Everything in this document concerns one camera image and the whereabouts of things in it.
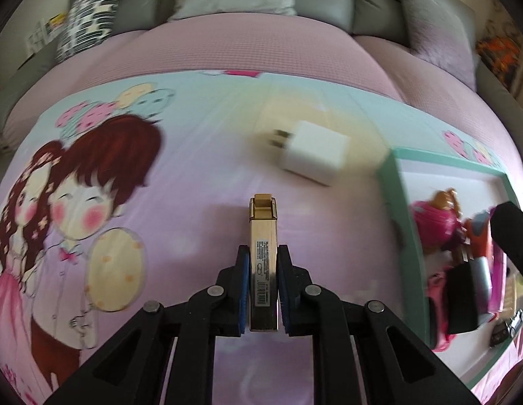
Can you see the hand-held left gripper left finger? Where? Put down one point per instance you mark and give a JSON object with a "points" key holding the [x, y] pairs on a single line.
{"points": [[243, 291]]}

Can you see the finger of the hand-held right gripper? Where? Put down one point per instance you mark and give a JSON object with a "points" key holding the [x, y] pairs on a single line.
{"points": [[512, 232]]}

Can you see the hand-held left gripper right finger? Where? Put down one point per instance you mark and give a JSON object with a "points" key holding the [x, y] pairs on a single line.
{"points": [[284, 291]]}

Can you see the orange blue plastic toy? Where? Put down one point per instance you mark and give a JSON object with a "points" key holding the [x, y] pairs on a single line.
{"points": [[478, 232]]}

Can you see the gold rectangular box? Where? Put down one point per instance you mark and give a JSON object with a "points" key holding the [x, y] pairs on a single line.
{"points": [[263, 236]]}

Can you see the pink brown toy figure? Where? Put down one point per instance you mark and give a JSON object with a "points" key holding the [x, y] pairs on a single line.
{"points": [[432, 219]]}

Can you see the teal shallow cardboard box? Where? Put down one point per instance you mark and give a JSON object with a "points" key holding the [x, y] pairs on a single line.
{"points": [[447, 177]]}

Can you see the pink toy car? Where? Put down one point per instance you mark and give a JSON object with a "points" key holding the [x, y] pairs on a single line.
{"points": [[438, 312]]}

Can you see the printed cartoon blanket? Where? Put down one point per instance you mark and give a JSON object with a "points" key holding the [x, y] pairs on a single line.
{"points": [[181, 202]]}

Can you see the white charger plug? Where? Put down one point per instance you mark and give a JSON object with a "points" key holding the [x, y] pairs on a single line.
{"points": [[316, 152]]}

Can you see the orange red ornament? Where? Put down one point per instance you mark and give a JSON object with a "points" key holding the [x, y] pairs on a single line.
{"points": [[497, 57]]}

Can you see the purple grey pillow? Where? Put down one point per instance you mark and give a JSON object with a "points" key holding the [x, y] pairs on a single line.
{"points": [[438, 33]]}

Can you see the pink sofa cover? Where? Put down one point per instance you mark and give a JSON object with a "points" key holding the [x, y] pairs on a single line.
{"points": [[265, 46]]}

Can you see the black white patterned pillow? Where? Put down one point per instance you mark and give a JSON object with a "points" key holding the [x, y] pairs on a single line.
{"points": [[90, 17]]}

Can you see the white book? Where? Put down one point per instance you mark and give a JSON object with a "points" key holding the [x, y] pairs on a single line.
{"points": [[37, 38]]}

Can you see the yellow book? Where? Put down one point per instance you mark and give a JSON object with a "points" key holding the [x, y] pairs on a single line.
{"points": [[58, 21]]}

